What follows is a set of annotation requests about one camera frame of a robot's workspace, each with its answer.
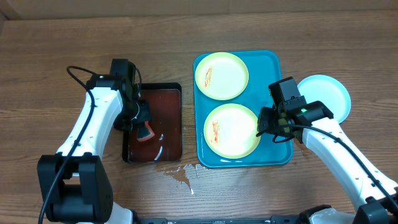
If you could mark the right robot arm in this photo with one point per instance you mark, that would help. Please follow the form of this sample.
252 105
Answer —
372 193

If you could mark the light blue plate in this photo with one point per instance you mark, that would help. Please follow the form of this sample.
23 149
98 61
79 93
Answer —
332 93

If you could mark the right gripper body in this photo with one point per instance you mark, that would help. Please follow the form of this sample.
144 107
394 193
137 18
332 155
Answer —
266 120

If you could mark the black tray with red water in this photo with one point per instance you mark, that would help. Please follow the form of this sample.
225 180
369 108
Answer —
165 103

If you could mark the wet sponge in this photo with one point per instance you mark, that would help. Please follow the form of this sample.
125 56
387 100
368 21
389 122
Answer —
144 132

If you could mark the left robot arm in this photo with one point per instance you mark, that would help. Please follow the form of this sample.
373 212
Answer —
73 181

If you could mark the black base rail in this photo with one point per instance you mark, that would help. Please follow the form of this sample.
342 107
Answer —
276 219

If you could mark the yellow plate top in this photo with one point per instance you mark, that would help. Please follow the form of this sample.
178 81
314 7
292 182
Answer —
221 76

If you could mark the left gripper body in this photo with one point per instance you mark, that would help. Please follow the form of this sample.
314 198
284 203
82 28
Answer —
134 115

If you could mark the yellow plate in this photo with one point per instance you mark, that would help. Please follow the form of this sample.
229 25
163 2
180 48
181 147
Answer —
230 131
221 76

